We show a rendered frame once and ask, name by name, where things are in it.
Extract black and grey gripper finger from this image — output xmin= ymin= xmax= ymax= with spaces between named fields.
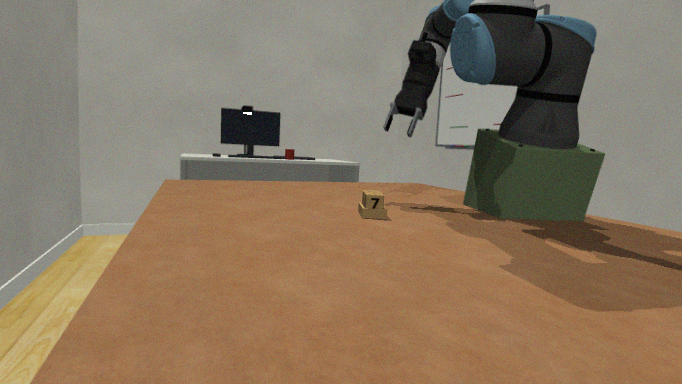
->
xmin=407 ymin=108 xmax=423 ymax=137
xmin=383 ymin=102 xmax=398 ymax=132

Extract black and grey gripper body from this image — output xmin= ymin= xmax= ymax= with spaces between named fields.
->
xmin=394 ymin=32 xmax=445 ymax=118

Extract tan open-top tray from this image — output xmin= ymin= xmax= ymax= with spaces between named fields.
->
xmin=358 ymin=202 xmax=387 ymax=219

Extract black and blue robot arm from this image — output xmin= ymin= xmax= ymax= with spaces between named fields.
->
xmin=418 ymin=0 xmax=597 ymax=149

